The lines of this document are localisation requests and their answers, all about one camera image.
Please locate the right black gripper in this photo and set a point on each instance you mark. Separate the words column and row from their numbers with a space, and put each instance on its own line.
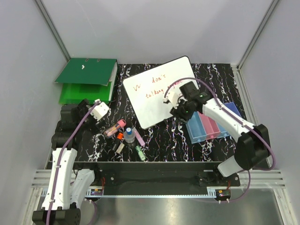
column 177, row 113

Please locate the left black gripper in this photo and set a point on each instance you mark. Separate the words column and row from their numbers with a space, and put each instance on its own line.
column 94, row 127

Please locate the light blue bin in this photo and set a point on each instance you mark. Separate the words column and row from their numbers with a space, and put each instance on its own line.
column 195, row 129
column 223, row 132

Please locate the pink bin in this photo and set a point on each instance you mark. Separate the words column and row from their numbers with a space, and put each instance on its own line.
column 210, row 126

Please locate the white dry-erase board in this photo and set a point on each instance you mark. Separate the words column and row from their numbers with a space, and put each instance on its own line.
column 146, row 90

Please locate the small clear glue bottle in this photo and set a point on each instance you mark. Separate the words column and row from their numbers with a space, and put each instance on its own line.
column 129, row 135

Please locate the purple bin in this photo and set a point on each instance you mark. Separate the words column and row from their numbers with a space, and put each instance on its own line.
column 231, row 107

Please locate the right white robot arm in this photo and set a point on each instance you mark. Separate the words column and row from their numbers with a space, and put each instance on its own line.
column 252, row 142

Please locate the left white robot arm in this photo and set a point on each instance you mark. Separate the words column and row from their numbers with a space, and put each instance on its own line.
column 62, row 204

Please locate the light green folder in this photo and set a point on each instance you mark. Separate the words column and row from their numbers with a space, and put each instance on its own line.
column 75, row 93

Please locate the pink transparent stapler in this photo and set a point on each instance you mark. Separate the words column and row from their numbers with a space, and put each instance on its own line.
column 115, row 128

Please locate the black marble pattern mat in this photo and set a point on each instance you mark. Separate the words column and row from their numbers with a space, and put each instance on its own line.
column 167, row 141

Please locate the orange black marker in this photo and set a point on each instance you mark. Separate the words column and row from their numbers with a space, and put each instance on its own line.
column 117, row 141

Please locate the beige correction tape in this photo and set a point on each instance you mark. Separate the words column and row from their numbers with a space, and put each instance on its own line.
column 120, row 148

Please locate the pink eraser stick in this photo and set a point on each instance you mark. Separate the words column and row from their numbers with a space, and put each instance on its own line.
column 139, row 138

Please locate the green white correction tape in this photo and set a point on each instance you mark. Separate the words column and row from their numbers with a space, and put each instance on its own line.
column 140, row 153

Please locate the left circuit board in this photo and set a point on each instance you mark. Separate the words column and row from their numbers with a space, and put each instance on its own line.
column 96, row 192

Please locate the circuit board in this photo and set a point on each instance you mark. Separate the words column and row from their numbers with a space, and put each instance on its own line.
column 223, row 192
column 96, row 192

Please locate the right circuit board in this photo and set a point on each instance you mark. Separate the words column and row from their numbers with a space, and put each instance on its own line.
column 223, row 192

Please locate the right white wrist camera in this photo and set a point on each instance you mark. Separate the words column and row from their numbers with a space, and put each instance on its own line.
column 172, row 98

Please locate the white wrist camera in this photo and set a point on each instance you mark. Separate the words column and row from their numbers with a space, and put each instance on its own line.
column 172, row 98
column 100, row 110

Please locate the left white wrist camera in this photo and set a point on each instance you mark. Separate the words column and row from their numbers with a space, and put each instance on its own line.
column 100, row 110

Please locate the green ring binder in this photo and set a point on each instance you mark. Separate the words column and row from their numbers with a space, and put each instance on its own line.
column 89, row 71

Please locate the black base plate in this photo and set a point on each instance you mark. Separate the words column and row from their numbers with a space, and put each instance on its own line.
column 158, row 179

